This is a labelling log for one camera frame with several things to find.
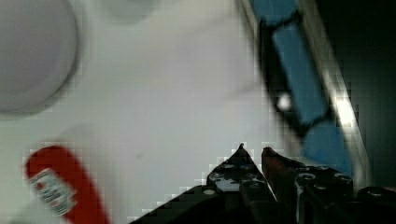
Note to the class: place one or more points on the lilac round plate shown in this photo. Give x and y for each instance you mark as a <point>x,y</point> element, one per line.
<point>39,47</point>

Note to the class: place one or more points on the blue oven door with handle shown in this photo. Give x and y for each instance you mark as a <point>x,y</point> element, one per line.
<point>292,80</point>

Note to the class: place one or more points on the red ketchup bottle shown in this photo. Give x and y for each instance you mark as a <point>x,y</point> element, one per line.
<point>63,185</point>

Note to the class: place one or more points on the black toaster oven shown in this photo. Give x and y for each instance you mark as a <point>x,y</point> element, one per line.
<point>353,46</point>

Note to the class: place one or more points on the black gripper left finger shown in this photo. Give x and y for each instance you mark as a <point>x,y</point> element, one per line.
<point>234,176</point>

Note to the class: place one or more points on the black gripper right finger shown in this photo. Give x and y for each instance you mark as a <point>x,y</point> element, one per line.
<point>280,172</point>

